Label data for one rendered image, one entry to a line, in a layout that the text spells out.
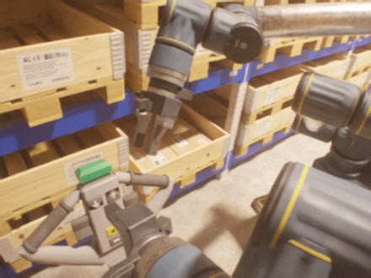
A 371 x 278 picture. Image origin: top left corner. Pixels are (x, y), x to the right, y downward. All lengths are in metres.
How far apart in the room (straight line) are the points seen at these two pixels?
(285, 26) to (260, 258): 0.73
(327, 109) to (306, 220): 0.71
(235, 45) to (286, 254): 0.55
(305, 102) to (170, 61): 0.47
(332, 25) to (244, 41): 0.32
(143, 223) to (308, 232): 0.25
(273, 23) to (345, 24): 0.21
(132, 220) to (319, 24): 0.76
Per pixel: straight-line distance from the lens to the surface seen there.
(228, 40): 0.72
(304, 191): 0.27
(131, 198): 0.74
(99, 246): 0.78
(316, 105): 0.94
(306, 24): 0.92
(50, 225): 0.70
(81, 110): 1.43
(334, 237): 0.27
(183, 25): 0.70
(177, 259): 0.38
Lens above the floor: 1.87
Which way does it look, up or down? 36 degrees down
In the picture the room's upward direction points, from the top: 5 degrees clockwise
